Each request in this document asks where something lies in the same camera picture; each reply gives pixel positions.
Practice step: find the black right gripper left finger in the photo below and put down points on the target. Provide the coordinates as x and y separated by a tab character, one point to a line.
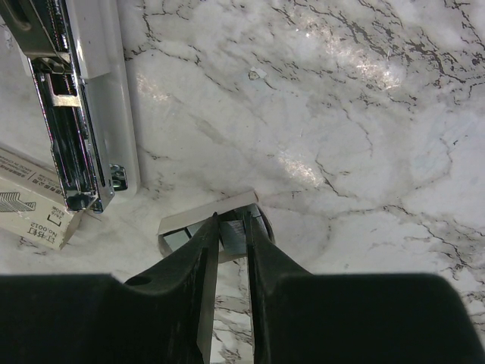
162	315

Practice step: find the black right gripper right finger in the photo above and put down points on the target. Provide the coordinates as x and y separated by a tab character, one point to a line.
299	317

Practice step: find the white staple box sleeve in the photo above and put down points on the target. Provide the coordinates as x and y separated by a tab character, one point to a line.
32	203

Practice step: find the light blue stapler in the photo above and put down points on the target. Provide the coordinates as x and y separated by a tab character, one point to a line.
74	52

